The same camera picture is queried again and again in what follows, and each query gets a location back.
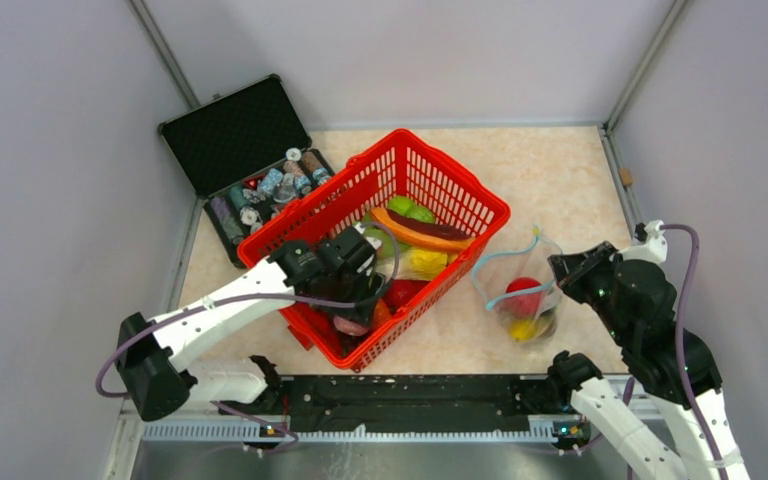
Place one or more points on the purple red onion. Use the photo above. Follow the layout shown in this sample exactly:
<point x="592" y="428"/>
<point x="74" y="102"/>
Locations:
<point x="349" y="327"/>

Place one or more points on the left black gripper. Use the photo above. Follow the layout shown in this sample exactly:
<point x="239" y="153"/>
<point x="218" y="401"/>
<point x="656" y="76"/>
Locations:
<point x="364" y="306"/>

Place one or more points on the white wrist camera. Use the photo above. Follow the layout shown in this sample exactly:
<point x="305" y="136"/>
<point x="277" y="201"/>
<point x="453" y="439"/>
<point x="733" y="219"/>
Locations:
<point x="650" y="244"/>
<point x="374" y="236"/>

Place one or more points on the black poker chip case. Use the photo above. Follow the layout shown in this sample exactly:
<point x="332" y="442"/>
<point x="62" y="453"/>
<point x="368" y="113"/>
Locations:
<point x="247" y="155"/>

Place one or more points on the green leafy vegetable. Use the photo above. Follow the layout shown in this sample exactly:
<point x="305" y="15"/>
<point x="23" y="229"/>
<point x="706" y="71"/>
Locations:
<point x="385" y="248"/>

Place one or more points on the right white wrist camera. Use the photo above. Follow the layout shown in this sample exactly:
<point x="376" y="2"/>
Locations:
<point x="650" y="244"/>

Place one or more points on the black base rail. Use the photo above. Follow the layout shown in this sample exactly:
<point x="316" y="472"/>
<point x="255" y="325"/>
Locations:
<point x="482" y="403"/>

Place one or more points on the small orange pumpkin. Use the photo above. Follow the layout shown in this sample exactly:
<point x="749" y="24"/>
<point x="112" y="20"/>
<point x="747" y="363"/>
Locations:
<point x="381" y="315"/>

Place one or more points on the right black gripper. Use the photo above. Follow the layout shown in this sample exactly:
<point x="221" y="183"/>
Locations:
<point x="570" y="268"/>

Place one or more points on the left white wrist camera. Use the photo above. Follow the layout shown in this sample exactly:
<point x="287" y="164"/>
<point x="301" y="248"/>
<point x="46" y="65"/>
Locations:
<point x="374" y="236"/>

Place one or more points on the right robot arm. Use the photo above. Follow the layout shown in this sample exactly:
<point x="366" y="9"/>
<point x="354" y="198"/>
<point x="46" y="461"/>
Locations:
<point x="629" y="292"/>

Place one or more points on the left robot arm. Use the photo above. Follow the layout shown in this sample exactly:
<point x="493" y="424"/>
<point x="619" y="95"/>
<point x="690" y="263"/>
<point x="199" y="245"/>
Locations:
<point x="156" y="357"/>

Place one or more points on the light green lettuce head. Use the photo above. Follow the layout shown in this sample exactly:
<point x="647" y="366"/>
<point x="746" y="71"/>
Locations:
<point x="407" y="207"/>

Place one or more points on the clear zip top bag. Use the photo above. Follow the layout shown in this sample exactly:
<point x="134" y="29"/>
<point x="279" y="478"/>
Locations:
<point x="492" y="273"/>

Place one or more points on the red plastic shopping basket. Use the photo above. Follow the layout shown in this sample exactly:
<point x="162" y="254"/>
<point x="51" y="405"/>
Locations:
<point x="401" y="163"/>

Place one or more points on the red chili pepper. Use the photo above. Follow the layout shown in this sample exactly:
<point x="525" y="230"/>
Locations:
<point x="319" y="329"/>

